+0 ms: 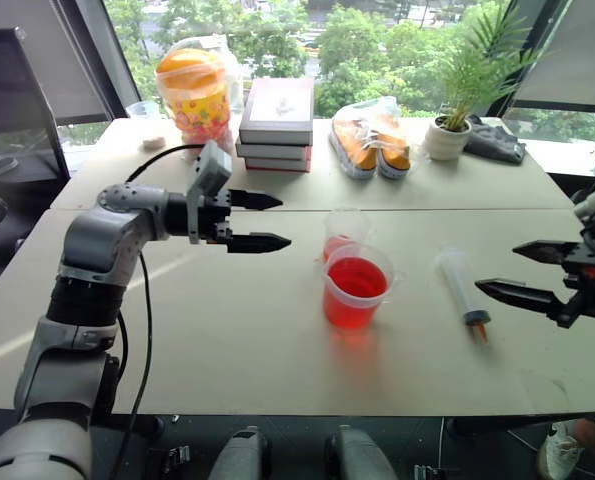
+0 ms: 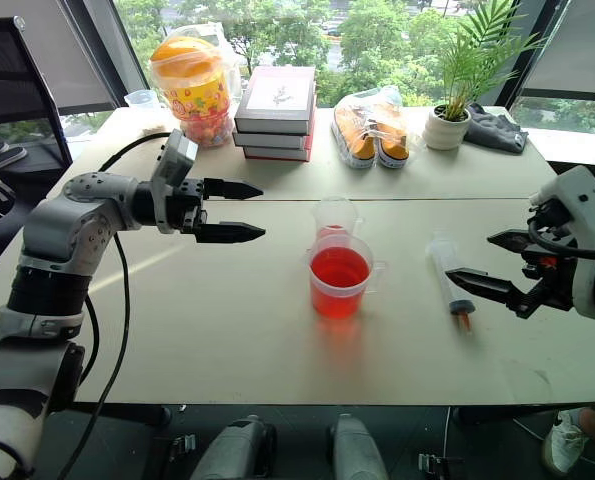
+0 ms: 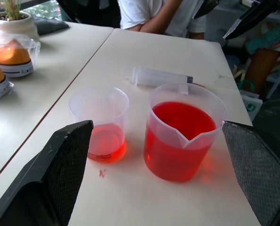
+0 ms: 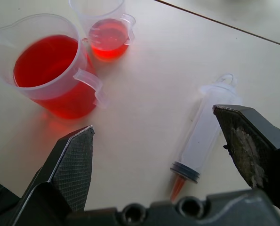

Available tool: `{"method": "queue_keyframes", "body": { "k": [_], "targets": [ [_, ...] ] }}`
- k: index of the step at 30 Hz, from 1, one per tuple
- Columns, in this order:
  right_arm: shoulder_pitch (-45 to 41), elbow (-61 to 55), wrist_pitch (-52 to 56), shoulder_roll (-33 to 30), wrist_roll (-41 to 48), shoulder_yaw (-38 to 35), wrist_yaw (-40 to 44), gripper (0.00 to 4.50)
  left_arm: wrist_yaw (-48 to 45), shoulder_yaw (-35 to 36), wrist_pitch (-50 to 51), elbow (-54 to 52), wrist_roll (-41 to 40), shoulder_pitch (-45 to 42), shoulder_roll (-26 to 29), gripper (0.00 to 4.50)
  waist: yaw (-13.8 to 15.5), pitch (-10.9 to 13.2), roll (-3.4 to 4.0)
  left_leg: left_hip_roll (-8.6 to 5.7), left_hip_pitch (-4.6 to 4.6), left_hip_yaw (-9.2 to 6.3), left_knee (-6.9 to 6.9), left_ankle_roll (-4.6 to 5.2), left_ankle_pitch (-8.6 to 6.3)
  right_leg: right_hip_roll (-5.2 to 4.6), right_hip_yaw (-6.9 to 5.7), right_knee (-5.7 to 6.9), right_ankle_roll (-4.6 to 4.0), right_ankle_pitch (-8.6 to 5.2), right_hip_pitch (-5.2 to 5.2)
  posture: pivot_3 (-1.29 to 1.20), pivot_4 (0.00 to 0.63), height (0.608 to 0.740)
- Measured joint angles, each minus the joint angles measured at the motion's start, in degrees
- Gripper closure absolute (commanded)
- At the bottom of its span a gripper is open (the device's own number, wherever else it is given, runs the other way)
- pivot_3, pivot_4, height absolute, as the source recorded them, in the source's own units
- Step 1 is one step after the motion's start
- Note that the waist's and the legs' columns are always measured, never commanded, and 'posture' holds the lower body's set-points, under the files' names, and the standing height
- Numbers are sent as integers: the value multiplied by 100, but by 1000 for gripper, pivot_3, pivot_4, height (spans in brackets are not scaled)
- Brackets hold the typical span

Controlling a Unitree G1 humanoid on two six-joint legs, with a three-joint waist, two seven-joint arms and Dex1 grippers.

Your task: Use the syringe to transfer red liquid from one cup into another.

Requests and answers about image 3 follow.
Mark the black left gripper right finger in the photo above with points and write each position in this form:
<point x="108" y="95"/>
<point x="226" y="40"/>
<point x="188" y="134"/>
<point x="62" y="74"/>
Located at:
<point x="262" y="169"/>

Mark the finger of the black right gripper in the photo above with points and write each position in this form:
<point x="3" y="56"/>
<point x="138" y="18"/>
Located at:
<point x="255" y="17"/>
<point x="206" y="7"/>

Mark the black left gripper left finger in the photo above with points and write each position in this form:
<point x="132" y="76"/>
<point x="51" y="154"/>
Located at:
<point x="48" y="179"/>

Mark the small beaker with red liquid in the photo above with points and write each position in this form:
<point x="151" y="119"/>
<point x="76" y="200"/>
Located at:
<point x="102" y="139"/>

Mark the clear plastic syringe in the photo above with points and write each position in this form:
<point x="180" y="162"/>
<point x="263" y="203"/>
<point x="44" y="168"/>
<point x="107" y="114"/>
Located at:
<point x="158" y="77"/>

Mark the large beaker with red liquid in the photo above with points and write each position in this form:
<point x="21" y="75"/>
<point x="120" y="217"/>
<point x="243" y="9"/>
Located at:
<point x="177" y="150"/>

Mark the teal fabric pile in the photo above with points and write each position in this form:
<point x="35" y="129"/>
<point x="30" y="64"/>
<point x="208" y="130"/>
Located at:
<point x="266" y="40"/>

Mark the brown paper bag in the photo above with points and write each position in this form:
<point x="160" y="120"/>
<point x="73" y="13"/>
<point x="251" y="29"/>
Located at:
<point x="262" y="68"/>

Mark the person in white shirt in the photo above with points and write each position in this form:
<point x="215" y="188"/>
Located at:
<point x="154" y="14"/>

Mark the red liquid spill spots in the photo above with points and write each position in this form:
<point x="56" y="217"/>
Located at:
<point x="102" y="173"/>

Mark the white bag with green logo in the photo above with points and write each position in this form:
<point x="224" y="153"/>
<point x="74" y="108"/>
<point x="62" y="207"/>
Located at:
<point x="251" y="103"/>

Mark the white folding rack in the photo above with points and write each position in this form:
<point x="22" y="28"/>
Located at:
<point x="279" y="81"/>

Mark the black office chair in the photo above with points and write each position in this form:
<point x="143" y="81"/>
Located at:
<point x="90" y="10"/>

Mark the dark green cloth cushion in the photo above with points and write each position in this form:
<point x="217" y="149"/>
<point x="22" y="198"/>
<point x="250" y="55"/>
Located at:
<point x="49" y="26"/>

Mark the white plant pot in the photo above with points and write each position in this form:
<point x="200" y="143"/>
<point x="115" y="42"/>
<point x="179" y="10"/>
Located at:
<point x="15" y="24"/>

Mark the green potted plant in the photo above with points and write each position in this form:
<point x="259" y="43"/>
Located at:
<point x="12" y="8"/>

